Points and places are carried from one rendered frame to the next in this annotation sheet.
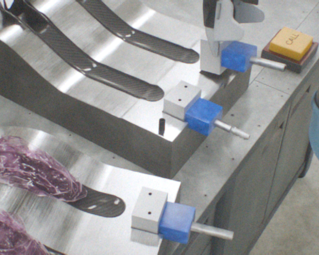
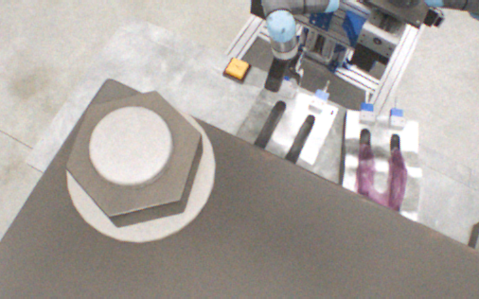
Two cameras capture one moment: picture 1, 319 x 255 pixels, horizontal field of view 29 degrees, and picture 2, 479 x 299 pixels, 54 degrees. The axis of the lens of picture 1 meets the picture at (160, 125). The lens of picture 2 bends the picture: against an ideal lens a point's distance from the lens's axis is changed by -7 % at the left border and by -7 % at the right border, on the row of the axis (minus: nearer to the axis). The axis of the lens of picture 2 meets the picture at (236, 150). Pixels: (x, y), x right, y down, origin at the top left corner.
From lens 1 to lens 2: 1.52 m
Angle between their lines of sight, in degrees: 52
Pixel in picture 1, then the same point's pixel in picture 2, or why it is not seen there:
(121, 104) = (319, 131)
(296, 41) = (239, 64)
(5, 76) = not seen: hidden behind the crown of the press
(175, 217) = (368, 108)
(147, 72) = (294, 123)
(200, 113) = (324, 96)
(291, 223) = not seen: hidden behind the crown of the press
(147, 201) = (367, 116)
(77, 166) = (353, 147)
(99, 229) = (376, 135)
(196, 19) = (211, 115)
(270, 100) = not seen: hidden behind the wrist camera
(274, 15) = (203, 78)
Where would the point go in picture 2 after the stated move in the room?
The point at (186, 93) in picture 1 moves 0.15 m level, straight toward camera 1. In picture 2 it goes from (317, 100) to (361, 101)
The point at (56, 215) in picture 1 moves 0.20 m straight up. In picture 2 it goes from (377, 149) to (396, 124)
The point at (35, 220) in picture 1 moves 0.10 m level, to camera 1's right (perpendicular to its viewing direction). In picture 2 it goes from (383, 155) to (378, 128)
